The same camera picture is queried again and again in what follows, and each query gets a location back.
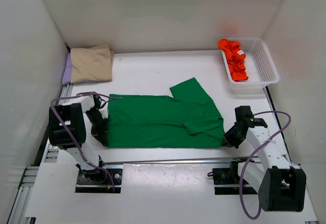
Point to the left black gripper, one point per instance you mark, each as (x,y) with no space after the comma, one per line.
(100,132)

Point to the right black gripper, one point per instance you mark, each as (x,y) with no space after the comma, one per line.
(229,137)

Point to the green t shirt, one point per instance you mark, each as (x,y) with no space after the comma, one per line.
(188,118)

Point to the purple t shirt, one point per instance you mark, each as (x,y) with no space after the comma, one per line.
(66,73)

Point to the beige t shirt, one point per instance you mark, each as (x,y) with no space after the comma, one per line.
(102,55)

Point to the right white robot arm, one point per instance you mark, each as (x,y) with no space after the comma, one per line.
(279,183)

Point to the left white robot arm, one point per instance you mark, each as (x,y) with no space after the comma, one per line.
(67,131)

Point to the white plastic basket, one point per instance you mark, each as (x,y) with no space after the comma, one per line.
(260,68)

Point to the orange t shirt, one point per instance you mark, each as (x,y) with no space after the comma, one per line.
(235,57)

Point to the white front board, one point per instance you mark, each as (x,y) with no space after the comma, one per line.
(180,193)

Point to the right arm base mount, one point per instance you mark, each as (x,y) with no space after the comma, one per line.
(225,176)

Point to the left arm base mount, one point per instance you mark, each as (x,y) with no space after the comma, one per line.
(98,181)

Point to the aluminium frame rail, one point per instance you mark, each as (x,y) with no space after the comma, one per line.
(154,74)

